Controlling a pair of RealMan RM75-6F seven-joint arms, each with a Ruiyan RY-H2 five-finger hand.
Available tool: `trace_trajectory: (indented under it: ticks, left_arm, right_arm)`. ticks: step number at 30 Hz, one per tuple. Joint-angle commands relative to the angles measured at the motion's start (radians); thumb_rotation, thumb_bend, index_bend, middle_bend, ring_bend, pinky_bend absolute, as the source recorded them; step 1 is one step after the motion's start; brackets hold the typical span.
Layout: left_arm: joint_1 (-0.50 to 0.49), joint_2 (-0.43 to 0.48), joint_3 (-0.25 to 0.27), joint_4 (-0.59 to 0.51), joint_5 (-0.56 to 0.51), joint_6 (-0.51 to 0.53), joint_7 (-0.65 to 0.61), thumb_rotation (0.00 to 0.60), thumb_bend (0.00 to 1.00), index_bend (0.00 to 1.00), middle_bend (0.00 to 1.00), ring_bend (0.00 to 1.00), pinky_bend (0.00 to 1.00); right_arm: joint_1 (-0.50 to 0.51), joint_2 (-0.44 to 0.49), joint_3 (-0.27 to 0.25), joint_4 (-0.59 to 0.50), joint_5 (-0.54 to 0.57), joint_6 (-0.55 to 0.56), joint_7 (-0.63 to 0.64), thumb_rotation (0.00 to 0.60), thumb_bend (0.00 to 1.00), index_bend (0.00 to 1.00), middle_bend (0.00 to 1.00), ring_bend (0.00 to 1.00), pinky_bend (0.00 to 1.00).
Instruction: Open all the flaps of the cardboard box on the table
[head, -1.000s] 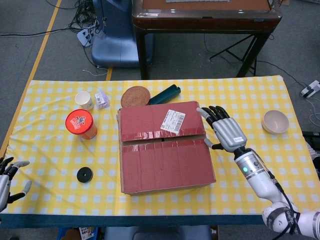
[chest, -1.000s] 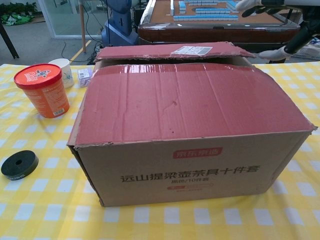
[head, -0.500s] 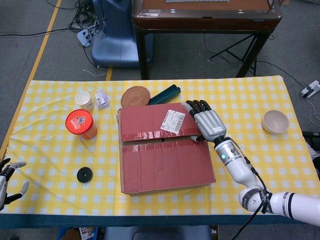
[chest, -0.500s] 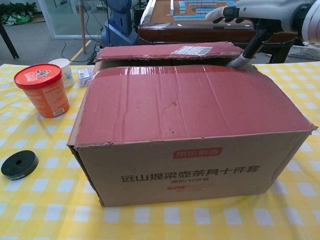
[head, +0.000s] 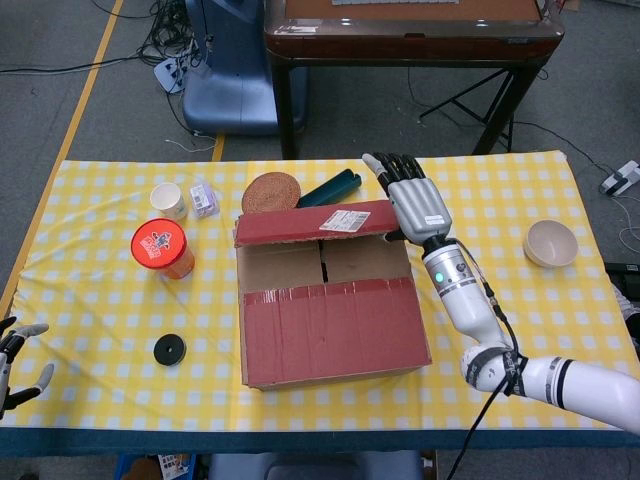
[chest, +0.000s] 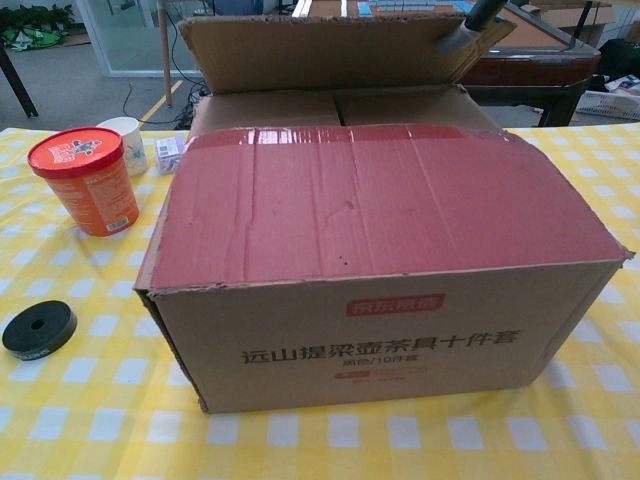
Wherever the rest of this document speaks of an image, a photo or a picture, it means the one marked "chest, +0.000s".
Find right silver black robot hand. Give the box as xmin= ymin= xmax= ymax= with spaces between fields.
xmin=433 ymin=0 xmax=504 ymax=55

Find brown cardboard shipping box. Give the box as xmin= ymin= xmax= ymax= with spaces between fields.
xmin=132 ymin=13 xmax=631 ymax=415

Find orange lidded canister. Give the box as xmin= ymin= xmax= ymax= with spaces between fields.
xmin=27 ymin=127 xmax=141 ymax=238

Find brown mahjong table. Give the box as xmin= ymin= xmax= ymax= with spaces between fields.
xmin=294 ymin=0 xmax=604 ymax=129

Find black bag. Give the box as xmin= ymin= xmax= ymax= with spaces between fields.
xmin=597 ymin=37 xmax=640 ymax=84

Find white plastic basket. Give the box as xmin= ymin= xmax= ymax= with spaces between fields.
xmin=574 ymin=89 xmax=640 ymax=121

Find wooden pole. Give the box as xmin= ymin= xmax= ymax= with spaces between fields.
xmin=157 ymin=0 xmax=175 ymax=109

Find small purple tissue packet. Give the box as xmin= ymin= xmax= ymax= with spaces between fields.
xmin=154 ymin=135 xmax=190 ymax=176

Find white paper cup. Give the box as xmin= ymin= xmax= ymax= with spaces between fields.
xmin=95 ymin=116 xmax=147 ymax=177

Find green potted plants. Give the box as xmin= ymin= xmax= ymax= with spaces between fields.
xmin=0 ymin=4 xmax=76 ymax=49

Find black table leg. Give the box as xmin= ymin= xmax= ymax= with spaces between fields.
xmin=0 ymin=44 xmax=39 ymax=119

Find black round disc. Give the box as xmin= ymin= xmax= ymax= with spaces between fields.
xmin=1 ymin=299 xmax=79 ymax=361

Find yellow white checked tablecloth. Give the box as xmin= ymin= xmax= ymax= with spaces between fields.
xmin=0 ymin=122 xmax=640 ymax=480

